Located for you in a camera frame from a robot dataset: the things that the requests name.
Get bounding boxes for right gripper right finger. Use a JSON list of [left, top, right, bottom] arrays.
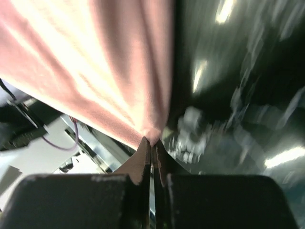
[[152, 142, 298, 229]]

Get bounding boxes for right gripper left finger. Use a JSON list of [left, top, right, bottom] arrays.
[[0, 138, 151, 229]]

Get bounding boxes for pink t shirt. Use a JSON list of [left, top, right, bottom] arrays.
[[0, 0, 174, 148]]

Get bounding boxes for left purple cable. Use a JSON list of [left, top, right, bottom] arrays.
[[42, 115, 81, 151]]

